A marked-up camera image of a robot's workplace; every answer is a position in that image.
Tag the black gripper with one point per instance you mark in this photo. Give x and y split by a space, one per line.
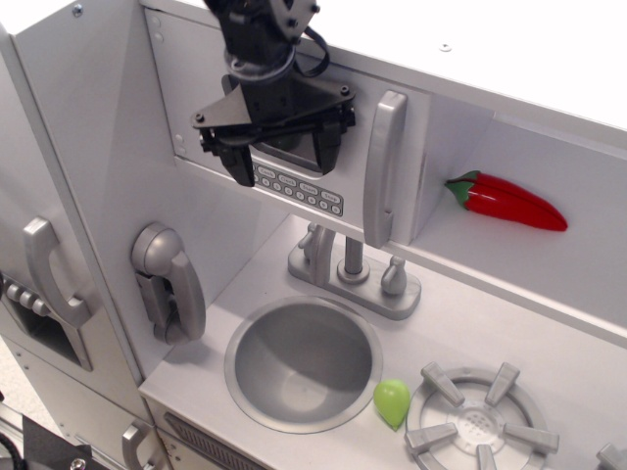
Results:
249 113

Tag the white microwave door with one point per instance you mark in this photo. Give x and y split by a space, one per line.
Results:
371 191

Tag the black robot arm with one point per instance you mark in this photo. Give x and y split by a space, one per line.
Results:
261 38

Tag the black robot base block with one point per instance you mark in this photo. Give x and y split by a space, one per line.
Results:
41 450

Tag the silver toy faucet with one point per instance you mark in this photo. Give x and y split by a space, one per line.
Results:
384 288

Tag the silver toy telephone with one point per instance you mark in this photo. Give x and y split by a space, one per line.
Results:
169 285

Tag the red toy chili pepper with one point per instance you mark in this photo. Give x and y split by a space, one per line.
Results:
489 195

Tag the round silver sink basin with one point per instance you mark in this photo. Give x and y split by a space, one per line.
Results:
303 365

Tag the green toy pear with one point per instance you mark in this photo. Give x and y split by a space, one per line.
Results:
391 399

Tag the silver ice dispenser panel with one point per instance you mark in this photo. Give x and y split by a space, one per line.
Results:
39 322

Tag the silver stove burner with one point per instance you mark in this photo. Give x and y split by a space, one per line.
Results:
471 418

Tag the silver fridge door handle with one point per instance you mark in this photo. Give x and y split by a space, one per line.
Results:
40 240

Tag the silver oven door handle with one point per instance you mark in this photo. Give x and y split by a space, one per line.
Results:
131 440

